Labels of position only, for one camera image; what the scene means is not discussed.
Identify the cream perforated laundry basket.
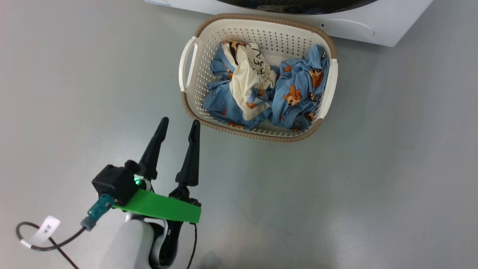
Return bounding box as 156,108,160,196
179,13,339,143

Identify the thin black left gripper cable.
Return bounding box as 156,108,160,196
186,223,198,269

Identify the white front-load washing machine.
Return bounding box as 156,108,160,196
145,0,434,47

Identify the white cable label tag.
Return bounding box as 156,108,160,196
29,216,60,247

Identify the cream garment with black print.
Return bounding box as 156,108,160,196
220,40,277,121

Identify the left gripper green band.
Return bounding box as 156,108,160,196
112,117,202,269

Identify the dark round washing machine door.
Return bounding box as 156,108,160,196
215,0,379,15

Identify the left camera cable teal connector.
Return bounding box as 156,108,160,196
16,194,115,269

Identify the round white filter cover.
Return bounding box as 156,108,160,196
322,19,375,37

